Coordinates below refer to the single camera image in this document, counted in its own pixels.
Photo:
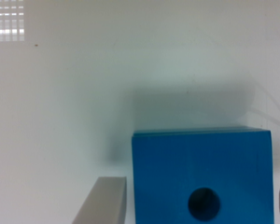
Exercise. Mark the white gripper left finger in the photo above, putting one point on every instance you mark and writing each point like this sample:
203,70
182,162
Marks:
106,202

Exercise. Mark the blue square block with hole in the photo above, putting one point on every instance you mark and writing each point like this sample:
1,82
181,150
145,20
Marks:
203,177

